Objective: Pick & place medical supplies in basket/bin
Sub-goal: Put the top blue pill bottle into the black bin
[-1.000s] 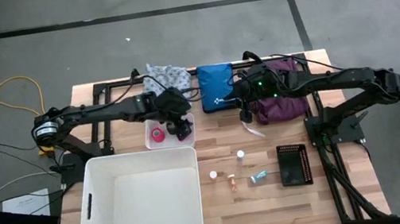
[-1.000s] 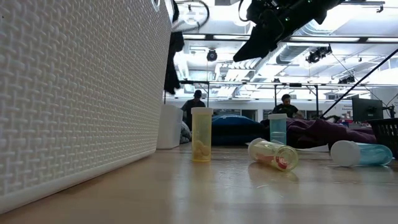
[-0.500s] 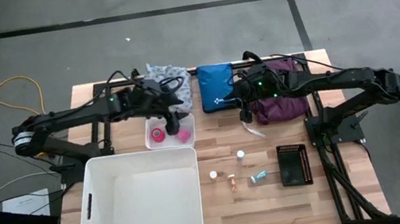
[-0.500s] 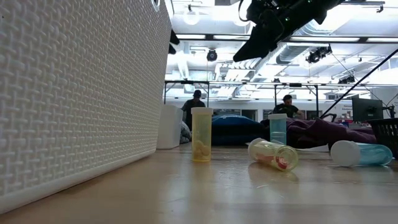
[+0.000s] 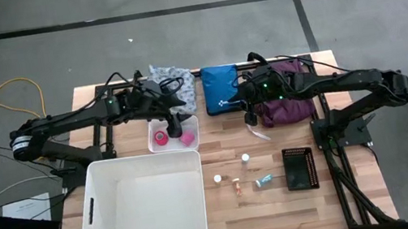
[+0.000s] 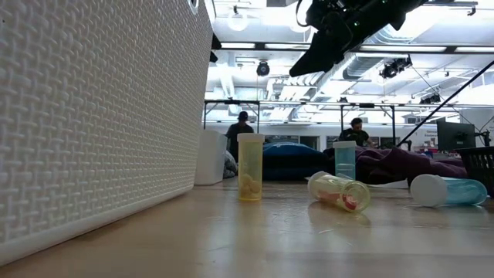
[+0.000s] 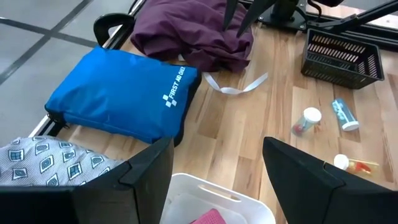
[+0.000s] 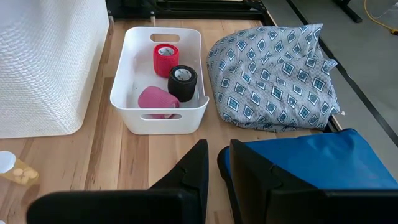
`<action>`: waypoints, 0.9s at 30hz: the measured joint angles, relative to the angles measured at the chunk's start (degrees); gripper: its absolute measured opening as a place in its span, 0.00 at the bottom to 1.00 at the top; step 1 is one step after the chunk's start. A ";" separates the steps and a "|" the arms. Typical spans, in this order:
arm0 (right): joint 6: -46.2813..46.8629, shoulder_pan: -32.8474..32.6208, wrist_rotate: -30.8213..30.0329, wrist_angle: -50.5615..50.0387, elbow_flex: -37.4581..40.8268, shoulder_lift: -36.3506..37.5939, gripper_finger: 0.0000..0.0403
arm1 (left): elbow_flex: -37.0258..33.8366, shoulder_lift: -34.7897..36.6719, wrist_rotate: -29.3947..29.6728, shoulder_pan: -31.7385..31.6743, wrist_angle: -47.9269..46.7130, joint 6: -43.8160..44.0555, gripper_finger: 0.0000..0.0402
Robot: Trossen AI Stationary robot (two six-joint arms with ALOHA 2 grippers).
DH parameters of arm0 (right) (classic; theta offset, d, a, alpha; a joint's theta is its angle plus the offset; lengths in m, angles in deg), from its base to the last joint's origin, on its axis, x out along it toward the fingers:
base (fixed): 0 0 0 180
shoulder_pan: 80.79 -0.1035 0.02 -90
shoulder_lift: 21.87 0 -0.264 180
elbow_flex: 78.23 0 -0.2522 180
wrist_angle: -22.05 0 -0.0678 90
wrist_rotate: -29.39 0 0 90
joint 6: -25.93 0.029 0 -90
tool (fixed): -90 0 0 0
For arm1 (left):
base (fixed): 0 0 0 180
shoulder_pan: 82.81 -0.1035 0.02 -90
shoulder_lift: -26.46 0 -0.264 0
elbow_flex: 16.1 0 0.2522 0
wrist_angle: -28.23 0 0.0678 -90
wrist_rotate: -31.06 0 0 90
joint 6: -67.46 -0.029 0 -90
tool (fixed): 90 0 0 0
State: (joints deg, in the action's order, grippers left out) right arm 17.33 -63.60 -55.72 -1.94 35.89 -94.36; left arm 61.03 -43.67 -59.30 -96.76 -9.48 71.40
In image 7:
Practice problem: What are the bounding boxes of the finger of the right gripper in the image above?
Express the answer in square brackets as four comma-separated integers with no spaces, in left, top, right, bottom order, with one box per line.
[236,0,277,38]
[223,0,239,31]

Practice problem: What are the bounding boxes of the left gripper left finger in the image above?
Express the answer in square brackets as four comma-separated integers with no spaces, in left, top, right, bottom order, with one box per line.
[0,136,175,224]

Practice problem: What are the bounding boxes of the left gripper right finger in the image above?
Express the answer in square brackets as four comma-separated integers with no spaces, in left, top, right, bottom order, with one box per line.
[262,136,398,224]

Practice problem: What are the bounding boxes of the purple cloth garment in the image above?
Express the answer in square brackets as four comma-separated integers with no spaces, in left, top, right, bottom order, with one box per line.
[130,0,254,74]

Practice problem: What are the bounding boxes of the yellow pill bottle red pills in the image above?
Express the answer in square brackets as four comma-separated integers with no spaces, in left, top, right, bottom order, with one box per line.
[333,154,380,177]

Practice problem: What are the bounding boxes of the blue pill bottle white cap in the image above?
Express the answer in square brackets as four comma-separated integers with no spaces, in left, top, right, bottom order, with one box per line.
[331,98,360,132]
[291,107,323,137]

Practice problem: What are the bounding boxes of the white fabric drawstring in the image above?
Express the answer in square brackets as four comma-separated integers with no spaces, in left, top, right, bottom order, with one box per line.
[178,54,269,96]

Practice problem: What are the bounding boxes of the grey patterned hospital gown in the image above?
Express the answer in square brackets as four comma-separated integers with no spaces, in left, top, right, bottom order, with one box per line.
[0,136,125,187]

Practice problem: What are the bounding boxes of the magenta round object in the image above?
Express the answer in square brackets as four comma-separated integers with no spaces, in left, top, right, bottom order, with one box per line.
[190,208,228,224]

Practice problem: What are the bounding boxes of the small black plastic basket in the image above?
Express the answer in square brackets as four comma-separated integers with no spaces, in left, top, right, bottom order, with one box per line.
[300,28,385,90]

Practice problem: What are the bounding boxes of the small white plastic tray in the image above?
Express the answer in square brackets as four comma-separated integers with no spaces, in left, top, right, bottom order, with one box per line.
[160,172,276,224]

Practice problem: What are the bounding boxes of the blue first aid pouch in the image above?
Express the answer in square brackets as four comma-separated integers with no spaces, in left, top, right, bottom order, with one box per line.
[44,45,202,147]

